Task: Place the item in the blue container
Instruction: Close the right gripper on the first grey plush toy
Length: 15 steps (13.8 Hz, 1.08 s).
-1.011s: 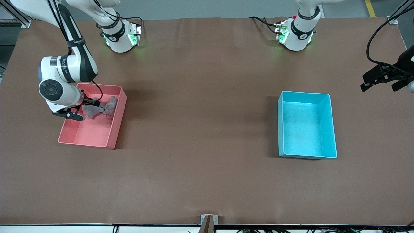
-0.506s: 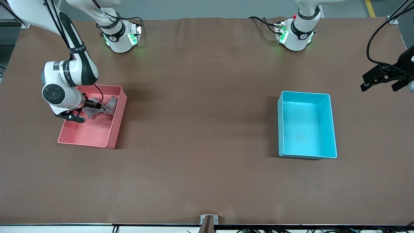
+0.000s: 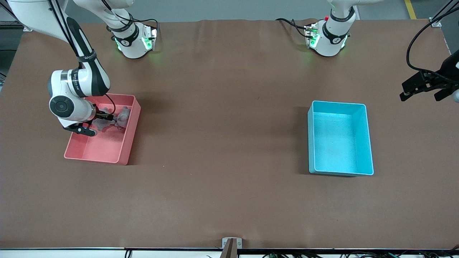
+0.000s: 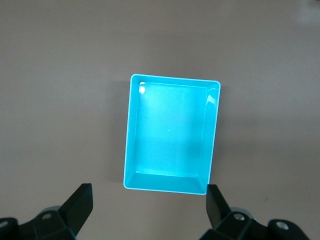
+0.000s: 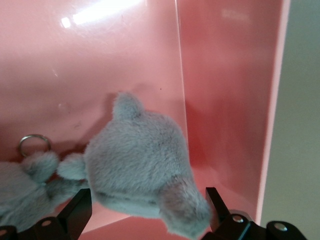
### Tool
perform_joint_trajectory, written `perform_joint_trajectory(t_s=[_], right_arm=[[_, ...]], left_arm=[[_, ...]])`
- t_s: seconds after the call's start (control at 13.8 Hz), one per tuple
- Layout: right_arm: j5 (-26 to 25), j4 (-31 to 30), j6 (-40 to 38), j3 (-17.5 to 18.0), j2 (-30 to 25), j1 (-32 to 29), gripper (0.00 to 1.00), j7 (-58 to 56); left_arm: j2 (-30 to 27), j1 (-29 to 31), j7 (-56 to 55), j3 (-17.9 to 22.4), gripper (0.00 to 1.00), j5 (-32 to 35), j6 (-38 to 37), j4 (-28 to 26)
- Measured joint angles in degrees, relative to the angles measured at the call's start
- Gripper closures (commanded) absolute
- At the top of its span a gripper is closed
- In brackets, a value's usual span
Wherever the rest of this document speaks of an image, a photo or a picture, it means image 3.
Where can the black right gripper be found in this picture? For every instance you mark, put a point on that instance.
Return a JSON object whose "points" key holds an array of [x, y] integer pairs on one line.
{"points": [[101, 116]]}

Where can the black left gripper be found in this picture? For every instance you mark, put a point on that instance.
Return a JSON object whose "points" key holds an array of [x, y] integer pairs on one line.
{"points": [[441, 76]]}

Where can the large grey plush toy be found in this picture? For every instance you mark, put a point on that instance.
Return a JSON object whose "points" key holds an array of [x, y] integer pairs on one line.
{"points": [[102, 124]]}

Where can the small grey plush toy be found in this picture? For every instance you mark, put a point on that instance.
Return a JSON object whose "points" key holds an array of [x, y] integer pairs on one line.
{"points": [[123, 116]]}

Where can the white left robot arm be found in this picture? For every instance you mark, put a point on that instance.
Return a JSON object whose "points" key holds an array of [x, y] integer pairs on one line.
{"points": [[331, 43]]}

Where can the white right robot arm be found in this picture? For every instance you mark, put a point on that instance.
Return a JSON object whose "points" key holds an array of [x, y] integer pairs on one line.
{"points": [[82, 82]]}

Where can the pink plastic box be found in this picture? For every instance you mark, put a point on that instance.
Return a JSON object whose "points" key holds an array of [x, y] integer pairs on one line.
{"points": [[104, 147]]}

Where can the blue plastic box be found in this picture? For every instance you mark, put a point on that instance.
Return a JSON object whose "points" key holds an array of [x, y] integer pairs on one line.
{"points": [[333, 143]]}

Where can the silver base connector panel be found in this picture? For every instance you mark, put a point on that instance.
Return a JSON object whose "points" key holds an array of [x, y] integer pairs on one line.
{"points": [[152, 36], [309, 34]]}

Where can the brown table mat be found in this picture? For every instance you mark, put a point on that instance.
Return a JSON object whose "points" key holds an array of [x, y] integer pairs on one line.
{"points": [[229, 197]]}

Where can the aluminium frame strut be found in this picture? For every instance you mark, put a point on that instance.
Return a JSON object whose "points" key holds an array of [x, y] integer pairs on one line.
{"points": [[436, 23], [28, 28]]}

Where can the metal mount bracket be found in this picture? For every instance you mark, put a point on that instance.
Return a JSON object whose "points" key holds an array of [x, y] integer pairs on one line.
{"points": [[226, 243]]}

